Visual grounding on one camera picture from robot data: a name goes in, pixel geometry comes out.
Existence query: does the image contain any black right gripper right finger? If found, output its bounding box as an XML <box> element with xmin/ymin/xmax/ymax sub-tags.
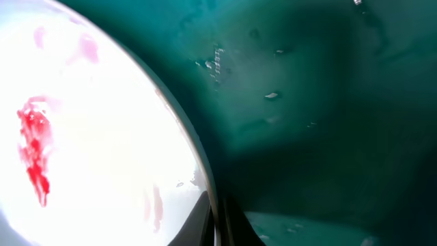
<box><xmin>220</xmin><ymin>196</ymin><xmax>265</xmax><ymax>246</ymax></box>

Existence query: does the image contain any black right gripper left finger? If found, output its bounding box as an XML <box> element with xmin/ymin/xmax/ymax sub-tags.
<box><xmin>168</xmin><ymin>191</ymin><xmax>214</xmax><ymax>246</ymax></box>

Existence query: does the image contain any light blue plate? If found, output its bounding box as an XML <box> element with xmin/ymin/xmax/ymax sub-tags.
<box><xmin>1</xmin><ymin>1</ymin><xmax>221</xmax><ymax>246</ymax></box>

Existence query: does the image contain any blue plastic tray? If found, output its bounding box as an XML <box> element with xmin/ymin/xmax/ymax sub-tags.
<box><xmin>67</xmin><ymin>0</ymin><xmax>436</xmax><ymax>245</ymax></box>

